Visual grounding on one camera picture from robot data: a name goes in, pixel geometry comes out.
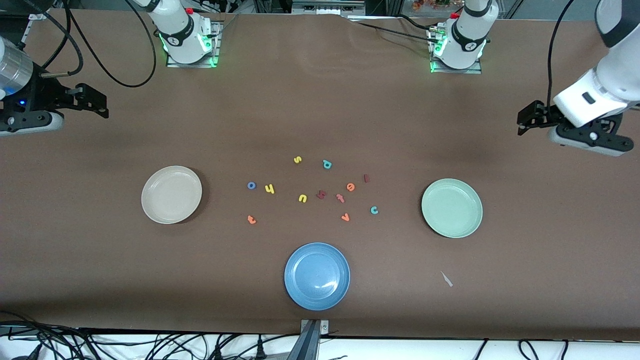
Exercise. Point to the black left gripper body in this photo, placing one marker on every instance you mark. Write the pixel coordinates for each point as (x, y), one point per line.
(544, 114)

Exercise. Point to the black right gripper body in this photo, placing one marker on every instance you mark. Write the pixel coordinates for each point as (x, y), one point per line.
(44, 94)

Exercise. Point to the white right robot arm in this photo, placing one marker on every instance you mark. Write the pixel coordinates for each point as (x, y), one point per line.
(180, 35)

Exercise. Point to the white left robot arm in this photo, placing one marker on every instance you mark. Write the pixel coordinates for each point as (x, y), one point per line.
(467, 40)

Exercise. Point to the green plate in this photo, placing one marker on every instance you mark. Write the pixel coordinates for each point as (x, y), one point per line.
(452, 208)

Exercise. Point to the beige brown plate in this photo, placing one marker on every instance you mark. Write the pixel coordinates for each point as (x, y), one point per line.
(171, 194)

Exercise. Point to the orange decoration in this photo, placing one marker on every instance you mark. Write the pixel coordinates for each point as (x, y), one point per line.
(430, 4)

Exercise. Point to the white paper scrap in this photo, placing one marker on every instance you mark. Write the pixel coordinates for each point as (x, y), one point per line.
(446, 279)

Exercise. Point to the teal letter d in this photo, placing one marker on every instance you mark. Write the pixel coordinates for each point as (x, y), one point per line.
(327, 164)

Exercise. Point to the brown table cover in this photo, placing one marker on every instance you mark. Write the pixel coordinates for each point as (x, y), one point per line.
(320, 100)

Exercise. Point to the gray equipment box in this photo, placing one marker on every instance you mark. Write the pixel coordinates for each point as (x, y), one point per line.
(327, 6)

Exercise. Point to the blue plate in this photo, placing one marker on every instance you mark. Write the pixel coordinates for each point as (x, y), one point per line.
(317, 276)

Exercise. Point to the white corner bracket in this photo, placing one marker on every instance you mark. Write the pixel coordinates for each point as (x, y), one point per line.
(40, 16)

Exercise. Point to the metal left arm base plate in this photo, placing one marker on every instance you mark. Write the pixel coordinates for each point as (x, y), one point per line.
(455, 71)

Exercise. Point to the gray camera mount bracket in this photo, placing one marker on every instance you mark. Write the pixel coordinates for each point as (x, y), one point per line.
(310, 340)

